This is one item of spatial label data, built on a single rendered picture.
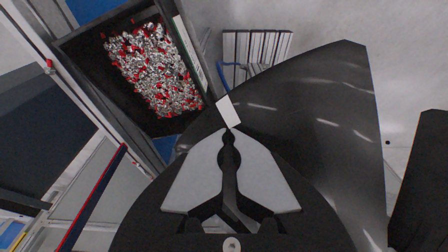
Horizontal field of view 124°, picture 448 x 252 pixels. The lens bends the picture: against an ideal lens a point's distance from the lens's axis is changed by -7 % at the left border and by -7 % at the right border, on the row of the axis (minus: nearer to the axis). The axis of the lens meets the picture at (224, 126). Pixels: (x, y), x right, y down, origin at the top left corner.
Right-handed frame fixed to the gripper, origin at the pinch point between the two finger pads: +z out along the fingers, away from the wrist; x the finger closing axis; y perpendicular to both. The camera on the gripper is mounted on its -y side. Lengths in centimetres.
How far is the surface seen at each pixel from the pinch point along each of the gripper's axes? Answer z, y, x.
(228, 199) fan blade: 0.0, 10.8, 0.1
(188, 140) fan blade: 3.7, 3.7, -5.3
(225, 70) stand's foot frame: 96, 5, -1
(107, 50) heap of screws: 13.6, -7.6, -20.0
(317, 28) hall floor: 97, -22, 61
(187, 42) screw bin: 13.1, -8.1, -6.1
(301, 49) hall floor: 101, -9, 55
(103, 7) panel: 27.8, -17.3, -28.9
